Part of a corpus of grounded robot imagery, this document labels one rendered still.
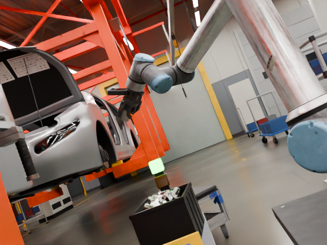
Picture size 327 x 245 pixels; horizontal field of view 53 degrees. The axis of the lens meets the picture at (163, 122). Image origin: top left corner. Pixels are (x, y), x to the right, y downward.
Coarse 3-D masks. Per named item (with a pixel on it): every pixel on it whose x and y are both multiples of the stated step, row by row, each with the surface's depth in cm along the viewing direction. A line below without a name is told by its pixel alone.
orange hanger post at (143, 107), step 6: (126, 54) 675; (126, 60) 666; (126, 66) 665; (144, 102) 660; (144, 108) 659; (144, 114) 658; (150, 120) 657; (150, 126) 656; (150, 132) 656; (156, 132) 664; (156, 138) 654; (156, 144) 654; (162, 150) 653; (162, 156) 652
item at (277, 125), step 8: (256, 96) 685; (272, 96) 683; (248, 104) 685; (280, 112) 679; (272, 120) 645; (280, 120) 590; (264, 128) 639; (272, 128) 590; (280, 128) 589; (288, 128) 583; (264, 136) 674; (272, 136) 592
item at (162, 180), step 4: (156, 176) 103; (160, 176) 102; (164, 176) 102; (156, 180) 102; (160, 180) 102; (164, 180) 102; (168, 180) 103; (156, 184) 103; (160, 184) 102; (164, 184) 102; (168, 184) 102; (160, 188) 102
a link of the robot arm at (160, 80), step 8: (152, 64) 145; (144, 72) 144; (152, 72) 141; (160, 72) 141; (168, 72) 143; (144, 80) 145; (152, 80) 140; (160, 80) 138; (168, 80) 141; (152, 88) 142; (160, 88) 141; (168, 88) 144
